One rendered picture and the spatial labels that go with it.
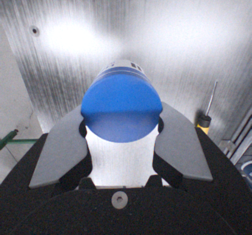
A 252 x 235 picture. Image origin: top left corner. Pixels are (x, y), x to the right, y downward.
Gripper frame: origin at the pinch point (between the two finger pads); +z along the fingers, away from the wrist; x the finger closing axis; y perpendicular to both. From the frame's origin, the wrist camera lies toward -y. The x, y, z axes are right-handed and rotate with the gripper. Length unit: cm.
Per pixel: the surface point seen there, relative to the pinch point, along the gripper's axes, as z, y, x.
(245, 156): 12.6, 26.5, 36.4
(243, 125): 16.5, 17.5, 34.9
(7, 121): 101, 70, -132
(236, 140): 16.1, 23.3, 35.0
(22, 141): 81, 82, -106
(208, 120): 14.9, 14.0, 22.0
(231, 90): 17.6, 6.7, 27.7
